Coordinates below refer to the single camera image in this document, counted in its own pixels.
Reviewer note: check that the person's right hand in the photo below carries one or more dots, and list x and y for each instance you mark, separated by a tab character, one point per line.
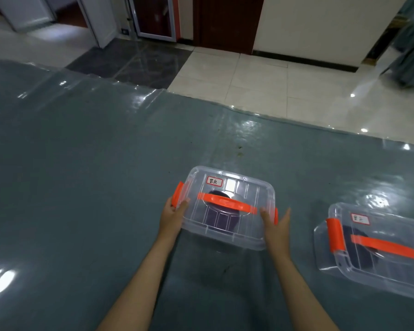
277	234

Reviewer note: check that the person's left hand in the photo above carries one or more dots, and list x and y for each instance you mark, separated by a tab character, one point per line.
170	220

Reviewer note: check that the clear plastic storage box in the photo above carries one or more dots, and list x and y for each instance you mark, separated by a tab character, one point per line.
322	251
186	182

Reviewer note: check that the purple resistance band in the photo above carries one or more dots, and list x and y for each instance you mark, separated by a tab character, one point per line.
220	220

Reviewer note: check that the clear lid orange handle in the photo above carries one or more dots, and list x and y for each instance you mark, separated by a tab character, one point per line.
248	193
393	224

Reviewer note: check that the narrow black resistance band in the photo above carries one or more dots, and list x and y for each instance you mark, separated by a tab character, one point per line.
362	258

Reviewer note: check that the person's right forearm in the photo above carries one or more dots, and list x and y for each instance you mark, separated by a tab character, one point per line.
303	296

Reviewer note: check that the person's left forearm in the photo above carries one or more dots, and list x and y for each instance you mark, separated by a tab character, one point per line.
138	289

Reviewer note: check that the teal felt table cover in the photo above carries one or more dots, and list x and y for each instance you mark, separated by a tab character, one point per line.
89	151

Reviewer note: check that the white framed glass door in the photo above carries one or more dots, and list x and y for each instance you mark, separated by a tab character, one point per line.
153	17

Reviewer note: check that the dark brown wooden door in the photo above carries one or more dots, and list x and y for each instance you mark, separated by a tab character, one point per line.
227	24

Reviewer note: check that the narrow white door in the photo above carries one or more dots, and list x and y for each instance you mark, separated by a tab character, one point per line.
101	20

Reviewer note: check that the white open door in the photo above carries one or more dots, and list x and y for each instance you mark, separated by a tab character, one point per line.
24	11

